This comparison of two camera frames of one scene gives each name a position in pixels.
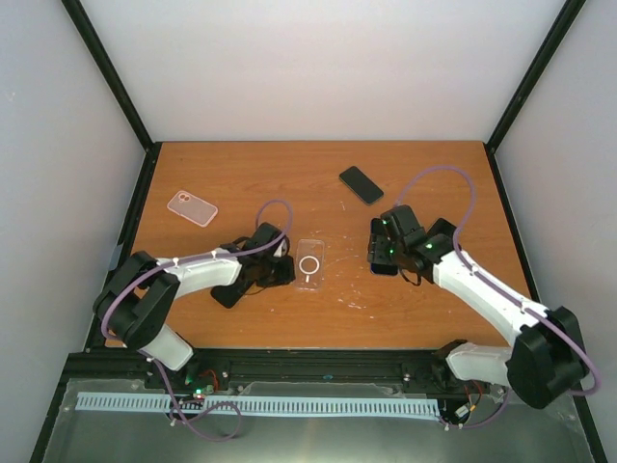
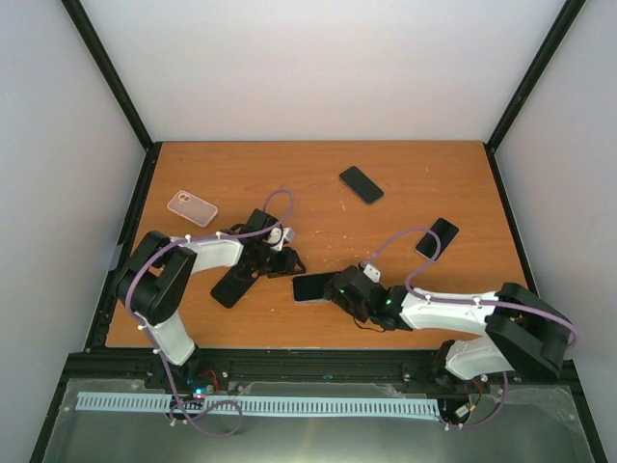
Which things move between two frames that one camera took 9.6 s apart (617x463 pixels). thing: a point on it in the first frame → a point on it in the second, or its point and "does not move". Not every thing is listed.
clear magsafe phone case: [309, 264] → [316, 301]
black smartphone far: [361, 185] does not move
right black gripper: [377, 252] → [333, 293]
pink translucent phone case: [193, 208] does not move
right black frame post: [569, 14] does not move
